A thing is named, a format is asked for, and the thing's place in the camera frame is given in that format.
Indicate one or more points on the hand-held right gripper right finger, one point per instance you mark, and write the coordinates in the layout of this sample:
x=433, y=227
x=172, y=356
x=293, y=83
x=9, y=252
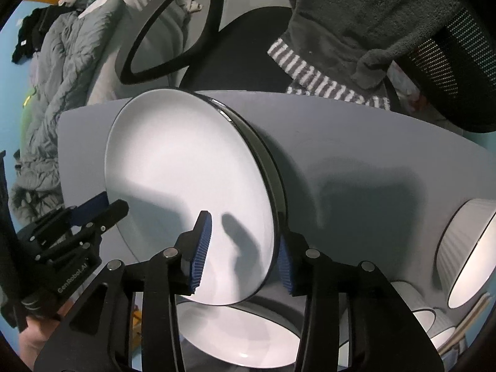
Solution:
x=286, y=267

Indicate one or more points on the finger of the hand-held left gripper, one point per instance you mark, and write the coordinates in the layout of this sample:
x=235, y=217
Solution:
x=93, y=207
x=112, y=213

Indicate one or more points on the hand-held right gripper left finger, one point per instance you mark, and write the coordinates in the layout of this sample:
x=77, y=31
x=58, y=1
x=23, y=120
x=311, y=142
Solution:
x=202, y=252

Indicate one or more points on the white black-rimmed plate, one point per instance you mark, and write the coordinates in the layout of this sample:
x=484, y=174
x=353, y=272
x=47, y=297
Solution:
x=174, y=162
x=276, y=174

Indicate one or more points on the stack of white plates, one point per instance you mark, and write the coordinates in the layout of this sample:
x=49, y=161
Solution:
x=240, y=333

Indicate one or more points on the person's left forearm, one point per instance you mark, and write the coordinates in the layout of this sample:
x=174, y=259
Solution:
x=33, y=341

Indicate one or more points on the grey quilted duvet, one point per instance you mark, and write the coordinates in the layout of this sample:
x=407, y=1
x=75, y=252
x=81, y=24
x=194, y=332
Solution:
x=66, y=85

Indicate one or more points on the black clothing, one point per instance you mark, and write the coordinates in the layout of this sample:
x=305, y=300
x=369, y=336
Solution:
x=35, y=31

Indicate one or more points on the light wooden sticks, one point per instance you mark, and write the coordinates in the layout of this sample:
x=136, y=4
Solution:
x=477, y=312

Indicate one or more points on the black office chair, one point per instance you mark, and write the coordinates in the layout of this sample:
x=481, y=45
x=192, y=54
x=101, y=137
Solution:
x=240, y=54

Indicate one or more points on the black chair armrest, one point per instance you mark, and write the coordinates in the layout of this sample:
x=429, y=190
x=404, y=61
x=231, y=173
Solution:
x=217, y=0

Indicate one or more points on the grey fleece robe striped cuffs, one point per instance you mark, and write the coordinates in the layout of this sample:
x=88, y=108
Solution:
x=368, y=15

